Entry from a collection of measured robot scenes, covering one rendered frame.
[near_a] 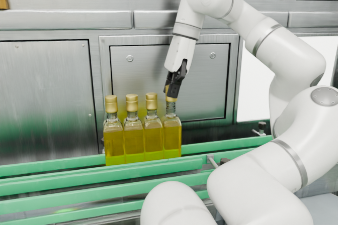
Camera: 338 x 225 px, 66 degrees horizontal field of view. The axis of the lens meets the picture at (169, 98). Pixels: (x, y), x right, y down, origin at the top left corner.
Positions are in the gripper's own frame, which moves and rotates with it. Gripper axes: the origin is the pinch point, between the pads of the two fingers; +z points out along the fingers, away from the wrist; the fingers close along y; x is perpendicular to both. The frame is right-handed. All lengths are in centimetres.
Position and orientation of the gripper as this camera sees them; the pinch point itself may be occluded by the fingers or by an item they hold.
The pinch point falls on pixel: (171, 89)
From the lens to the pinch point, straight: 75.5
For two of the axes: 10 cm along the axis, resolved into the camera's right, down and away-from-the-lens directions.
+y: 2.4, 2.9, -9.3
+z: -2.5, 9.4, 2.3
